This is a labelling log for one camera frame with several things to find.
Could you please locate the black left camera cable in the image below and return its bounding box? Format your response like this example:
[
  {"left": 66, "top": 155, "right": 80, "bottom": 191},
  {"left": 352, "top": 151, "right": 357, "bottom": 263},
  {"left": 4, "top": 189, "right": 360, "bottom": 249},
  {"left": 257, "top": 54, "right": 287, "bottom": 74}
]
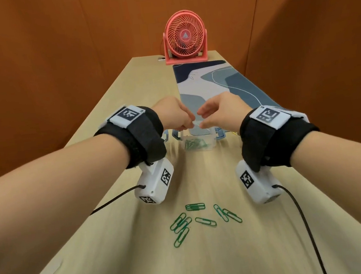
[{"left": 87, "top": 184, "right": 149, "bottom": 216}]

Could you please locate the black right camera cable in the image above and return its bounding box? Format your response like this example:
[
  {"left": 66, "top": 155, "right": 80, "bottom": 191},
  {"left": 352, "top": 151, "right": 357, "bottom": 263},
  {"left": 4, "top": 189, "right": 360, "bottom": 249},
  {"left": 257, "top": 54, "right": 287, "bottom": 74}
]
[{"left": 271, "top": 179, "right": 329, "bottom": 274}]

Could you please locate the black left wristband with tags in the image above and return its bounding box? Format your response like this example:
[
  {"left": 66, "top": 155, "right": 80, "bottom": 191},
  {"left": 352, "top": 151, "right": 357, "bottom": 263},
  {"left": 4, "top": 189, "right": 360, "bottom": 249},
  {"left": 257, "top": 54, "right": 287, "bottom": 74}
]
[{"left": 91, "top": 101, "right": 170, "bottom": 173}]

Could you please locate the pink desk fan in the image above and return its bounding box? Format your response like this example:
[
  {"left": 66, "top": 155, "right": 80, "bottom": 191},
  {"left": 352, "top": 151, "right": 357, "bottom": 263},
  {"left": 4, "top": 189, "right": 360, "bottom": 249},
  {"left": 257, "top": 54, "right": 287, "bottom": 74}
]
[{"left": 159, "top": 7, "right": 211, "bottom": 66}]

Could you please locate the blue patterned desk mat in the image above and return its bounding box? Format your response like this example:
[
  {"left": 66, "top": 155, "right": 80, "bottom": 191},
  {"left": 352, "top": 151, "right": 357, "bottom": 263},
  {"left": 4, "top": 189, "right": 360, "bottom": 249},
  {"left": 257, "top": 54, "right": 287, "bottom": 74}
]
[{"left": 172, "top": 52, "right": 284, "bottom": 123}]

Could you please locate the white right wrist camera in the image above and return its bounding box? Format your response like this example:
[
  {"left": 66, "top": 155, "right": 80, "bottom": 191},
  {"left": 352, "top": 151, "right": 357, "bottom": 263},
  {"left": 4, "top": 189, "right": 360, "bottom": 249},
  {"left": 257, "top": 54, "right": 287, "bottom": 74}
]
[{"left": 234, "top": 155, "right": 285, "bottom": 207}]

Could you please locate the pile of mixed paper clips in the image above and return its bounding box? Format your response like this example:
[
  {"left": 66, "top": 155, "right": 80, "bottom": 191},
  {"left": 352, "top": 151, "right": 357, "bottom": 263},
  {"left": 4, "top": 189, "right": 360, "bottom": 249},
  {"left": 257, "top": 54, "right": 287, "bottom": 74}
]
[{"left": 167, "top": 197, "right": 246, "bottom": 249}]

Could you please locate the person's left forearm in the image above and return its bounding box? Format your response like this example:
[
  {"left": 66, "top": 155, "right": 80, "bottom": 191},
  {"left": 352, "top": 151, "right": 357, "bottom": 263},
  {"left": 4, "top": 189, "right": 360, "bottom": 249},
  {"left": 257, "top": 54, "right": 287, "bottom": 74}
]
[{"left": 0, "top": 131, "right": 145, "bottom": 274}]

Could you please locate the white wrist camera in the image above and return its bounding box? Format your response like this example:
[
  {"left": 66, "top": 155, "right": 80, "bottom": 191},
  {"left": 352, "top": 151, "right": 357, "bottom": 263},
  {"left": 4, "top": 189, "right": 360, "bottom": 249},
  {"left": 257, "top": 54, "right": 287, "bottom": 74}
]
[
  {"left": 130, "top": 156, "right": 178, "bottom": 207},
  {"left": 234, "top": 155, "right": 285, "bottom": 207}
]

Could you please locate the person's left hand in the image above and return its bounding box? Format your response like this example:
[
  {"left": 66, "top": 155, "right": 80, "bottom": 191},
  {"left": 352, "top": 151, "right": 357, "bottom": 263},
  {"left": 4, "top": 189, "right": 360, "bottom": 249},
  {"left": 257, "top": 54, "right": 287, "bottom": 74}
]
[{"left": 151, "top": 93, "right": 197, "bottom": 135}]

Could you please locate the person's right forearm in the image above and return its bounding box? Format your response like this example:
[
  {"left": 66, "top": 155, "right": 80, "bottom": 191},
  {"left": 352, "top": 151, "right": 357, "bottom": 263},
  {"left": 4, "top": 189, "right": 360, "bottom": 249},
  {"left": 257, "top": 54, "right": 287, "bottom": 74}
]
[{"left": 286, "top": 125, "right": 361, "bottom": 272}]

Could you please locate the heap of green paper clips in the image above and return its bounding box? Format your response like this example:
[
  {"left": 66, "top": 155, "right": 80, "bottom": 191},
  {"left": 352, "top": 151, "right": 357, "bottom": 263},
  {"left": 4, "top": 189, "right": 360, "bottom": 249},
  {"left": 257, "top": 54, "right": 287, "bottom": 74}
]
[{"left": 183, "top": 135, "right": 209, "bottom": 153}]

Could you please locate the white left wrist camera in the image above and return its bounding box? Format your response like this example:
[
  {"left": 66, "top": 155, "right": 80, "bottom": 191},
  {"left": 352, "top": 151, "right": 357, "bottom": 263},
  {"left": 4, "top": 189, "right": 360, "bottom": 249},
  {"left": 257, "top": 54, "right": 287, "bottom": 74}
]
[{"left": 130, "top": 156, "right": 178, "bottom": 207}]

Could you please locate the black camera cable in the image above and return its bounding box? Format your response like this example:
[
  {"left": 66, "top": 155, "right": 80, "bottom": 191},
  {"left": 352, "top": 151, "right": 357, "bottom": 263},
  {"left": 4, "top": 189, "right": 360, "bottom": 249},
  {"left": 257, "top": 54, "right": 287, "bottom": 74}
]
[
  {"left": 87, "top": 184, "right": 149, "bottom": 216},
  {"left": 271, "top": 179, "right": 329, "bottom": 274}
]

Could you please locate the person's right hand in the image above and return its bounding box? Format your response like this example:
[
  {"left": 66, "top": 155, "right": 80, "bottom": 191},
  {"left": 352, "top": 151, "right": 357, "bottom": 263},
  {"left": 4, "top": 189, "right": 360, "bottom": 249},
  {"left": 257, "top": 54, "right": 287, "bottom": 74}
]
[{"left": 194, "top": 89, "right": 256, "bottom": 140}]

